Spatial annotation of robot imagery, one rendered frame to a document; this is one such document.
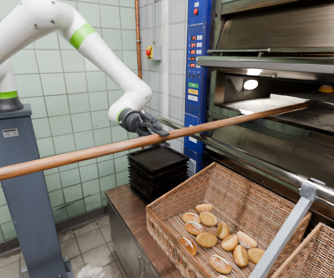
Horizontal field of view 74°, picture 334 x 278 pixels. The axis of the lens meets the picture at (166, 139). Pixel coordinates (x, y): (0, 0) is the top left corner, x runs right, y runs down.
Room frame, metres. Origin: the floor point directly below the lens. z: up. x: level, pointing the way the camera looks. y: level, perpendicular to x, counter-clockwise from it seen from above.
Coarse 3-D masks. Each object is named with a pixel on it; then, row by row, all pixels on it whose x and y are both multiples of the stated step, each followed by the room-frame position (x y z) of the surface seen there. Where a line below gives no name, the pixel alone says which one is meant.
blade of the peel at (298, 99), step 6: (270, 96) 1.46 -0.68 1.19; (276, 96) 1.43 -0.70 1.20; (282, 96) 1.39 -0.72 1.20; (288, 96) 1.51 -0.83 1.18; (294, 96) 1.51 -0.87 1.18; (300, 96) 1.51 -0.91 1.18; (306, 96) 1.51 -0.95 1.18; (312, 96) 1.51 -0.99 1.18; (318, 96) 1.50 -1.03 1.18; (324, 96) 1.50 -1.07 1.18; (300, 102) 1.29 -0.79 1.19; (318, 102) 1.22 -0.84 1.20; (324, 102) 1.19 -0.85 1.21; (330, 102) 1.31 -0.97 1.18; (330, 108) 1.16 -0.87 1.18
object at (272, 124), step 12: (216, 108) 1.21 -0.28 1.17; (228, 108) 1.16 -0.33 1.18; (252, 120) 1.01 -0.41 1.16; (264, 120) 0.96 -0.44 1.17; (276, 120) 0.93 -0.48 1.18; (288, 132) 0.86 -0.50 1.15; (300, 132) 0.82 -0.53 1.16; (312, 132) 0.79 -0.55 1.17; (324, 132) 0.77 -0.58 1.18; (324, 144) 0.75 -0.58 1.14
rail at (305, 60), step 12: (216, 60) 1.04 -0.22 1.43; (228, 60) 0.98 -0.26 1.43; (240, 60) 0.93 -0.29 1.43; (252, 60) 0.88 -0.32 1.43; (264, 60) 0.84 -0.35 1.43; (276, 60) 0.80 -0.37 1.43; (288, 60) 0.77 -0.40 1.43; (300, 60) 0.73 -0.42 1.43; (312, 60) 0.70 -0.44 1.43; (324, 60) 0.68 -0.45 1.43
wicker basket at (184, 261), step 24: (216, 168) 1.15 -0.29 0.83; (168, 192) 0.99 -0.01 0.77; (192, 192) 1.08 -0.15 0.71; (240, 192) 0.98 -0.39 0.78; (264, 192) 0.89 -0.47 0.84; (168, 216) 0.99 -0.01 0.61; (216, 216) 1.02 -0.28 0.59; (240, 216) 0.93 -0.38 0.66; (264, 216) 0.84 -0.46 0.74; (168, 240) 0.75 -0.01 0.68; (192, 240) 0.84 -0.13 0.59; (264, 240) 0.80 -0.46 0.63; (288, 240) 0.64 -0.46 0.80; (192, 264) 0.62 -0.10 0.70
